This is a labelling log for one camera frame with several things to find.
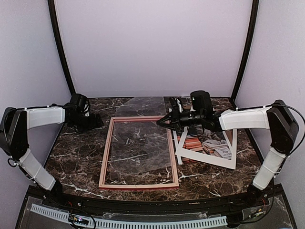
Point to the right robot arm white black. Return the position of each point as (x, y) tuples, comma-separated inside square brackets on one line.
[(276, 118)]

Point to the left black corner post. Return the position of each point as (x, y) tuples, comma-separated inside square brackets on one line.
[(59, 46)]

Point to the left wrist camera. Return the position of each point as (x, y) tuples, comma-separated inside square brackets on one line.
[(80, 103)]

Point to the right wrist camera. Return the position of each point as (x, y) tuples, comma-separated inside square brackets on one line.
[(201, 103)]

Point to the white photo mat board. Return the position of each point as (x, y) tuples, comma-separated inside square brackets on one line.
[(213, 160)]

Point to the right black corner post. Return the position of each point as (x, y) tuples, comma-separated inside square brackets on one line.
[(246, 51)]

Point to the brown frame backing board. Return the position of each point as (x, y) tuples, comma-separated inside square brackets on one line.
[(229, 137)]

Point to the red wooden picture frame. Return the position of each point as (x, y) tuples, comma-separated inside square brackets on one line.
[(113, 120)]

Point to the white slotted cable duct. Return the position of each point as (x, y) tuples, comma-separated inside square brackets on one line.
[(96, 223)]

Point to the cat on books photo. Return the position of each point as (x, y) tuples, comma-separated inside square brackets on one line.
[(206, 142)]

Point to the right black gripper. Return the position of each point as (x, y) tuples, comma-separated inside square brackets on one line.
[(173, 118)]

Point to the black front rail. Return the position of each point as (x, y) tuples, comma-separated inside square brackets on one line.
[(232, 204)]

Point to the black corner post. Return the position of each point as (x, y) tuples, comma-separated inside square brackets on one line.
[(246, 51), (59, 46)]

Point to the clear acrylic sheet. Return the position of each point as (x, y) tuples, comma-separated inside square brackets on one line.
[(139, 154)]

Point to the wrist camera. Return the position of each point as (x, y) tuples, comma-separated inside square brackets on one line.
[(80, 103), (201, 103)]

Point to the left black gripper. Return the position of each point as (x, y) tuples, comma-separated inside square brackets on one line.
[(93, 125)]

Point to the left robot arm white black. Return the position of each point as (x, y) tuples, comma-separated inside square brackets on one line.
[(15, 137)]

